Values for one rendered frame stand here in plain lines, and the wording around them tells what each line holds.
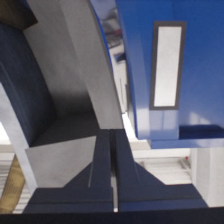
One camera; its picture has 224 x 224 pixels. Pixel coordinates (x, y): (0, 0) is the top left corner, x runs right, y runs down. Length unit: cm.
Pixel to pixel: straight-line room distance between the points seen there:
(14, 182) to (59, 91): 66
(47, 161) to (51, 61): 24
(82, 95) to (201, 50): 28
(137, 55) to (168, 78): 6
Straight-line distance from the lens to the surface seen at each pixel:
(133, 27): 25
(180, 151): 1083
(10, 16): 44
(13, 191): 102
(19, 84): 34
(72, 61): 43
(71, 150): 29
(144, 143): 981
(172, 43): 26
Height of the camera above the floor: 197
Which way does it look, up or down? 16 degrees up
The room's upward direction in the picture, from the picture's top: 179 degrees clockwise
